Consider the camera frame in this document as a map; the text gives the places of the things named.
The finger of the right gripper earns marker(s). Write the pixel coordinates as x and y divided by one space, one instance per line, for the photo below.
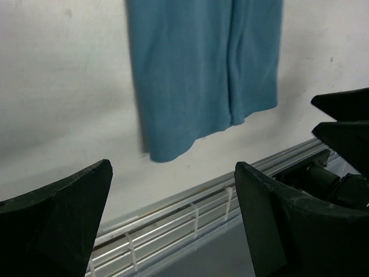
344 106
348 139

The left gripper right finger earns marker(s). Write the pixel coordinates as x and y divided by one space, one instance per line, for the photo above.
290 233

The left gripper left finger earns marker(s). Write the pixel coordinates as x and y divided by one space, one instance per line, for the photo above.
51 231

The teal tank top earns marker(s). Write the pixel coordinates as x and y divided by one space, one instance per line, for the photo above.
200 67

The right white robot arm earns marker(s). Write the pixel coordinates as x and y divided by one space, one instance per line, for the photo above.
311 176

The aluminium rail frame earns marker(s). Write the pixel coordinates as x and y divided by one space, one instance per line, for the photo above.
147 242

